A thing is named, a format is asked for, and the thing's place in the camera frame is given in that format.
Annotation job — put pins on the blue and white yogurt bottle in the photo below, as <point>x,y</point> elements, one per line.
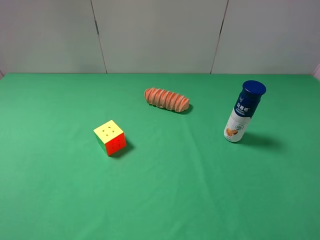
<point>244,109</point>

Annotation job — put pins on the orange striped bread loaf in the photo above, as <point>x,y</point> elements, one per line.
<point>165,99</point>

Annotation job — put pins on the colourful puzzle cube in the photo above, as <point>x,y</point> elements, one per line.
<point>110,137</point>

